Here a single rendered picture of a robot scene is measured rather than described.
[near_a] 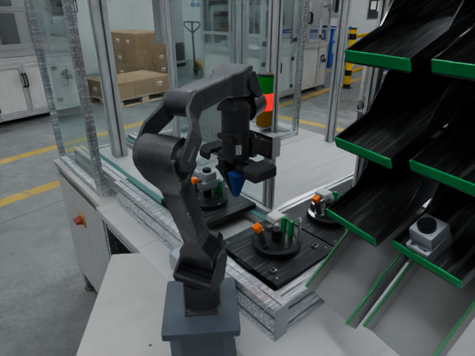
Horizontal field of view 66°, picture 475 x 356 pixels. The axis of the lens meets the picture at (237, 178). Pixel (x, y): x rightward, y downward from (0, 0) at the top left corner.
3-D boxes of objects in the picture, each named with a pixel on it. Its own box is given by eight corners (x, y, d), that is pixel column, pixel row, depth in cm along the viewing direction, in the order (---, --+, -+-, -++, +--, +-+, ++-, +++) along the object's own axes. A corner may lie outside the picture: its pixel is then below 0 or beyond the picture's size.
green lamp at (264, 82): (264, 95, 107) (265, 78, 104) (253, 92, 110) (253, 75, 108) (276, 92, 109) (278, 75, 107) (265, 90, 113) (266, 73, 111)
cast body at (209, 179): (203, 192, 124) (202, 173, 121) (196, 187, 127) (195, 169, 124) (223, 184, 129) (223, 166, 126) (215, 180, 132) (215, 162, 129)
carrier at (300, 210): (336, 253, 106) (341, 215, 101) (276, 219, 123) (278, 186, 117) (380, 223, 120) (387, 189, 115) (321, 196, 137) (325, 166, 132)
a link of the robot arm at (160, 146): (169, 157, 47) (192, 126, 51) (124, 149, 50) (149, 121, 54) (217, 281, 70) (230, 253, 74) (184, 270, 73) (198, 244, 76)
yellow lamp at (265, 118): (264, 128, 111) (264, 112, 109) (252, 124, 114) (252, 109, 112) (275, 125, 114) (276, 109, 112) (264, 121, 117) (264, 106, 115)
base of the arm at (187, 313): (184, 316, 71) (182, 292, 68) (185, 292, 76) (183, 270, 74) (220, 314, 71) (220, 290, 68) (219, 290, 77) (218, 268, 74)
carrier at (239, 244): (276, 292, 92) (279, 251, 87) (218, 248, 108) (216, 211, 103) (335, 253, 106) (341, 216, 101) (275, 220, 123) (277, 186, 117)
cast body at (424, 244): (428, 266, 64) (425, 241, 60) (406, 253, 67) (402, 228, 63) (459, 236, 66) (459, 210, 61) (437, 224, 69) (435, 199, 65)
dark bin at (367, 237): (375, 248, 69) (370, 222, 65) (327, 216, 80) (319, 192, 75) (470, 162, 76) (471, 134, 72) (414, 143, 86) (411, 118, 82)
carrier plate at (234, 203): (199, 232, 116) (199, 227, 115) (160, 203, 132) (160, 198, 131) (256, 208, 130) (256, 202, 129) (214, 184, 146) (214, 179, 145)
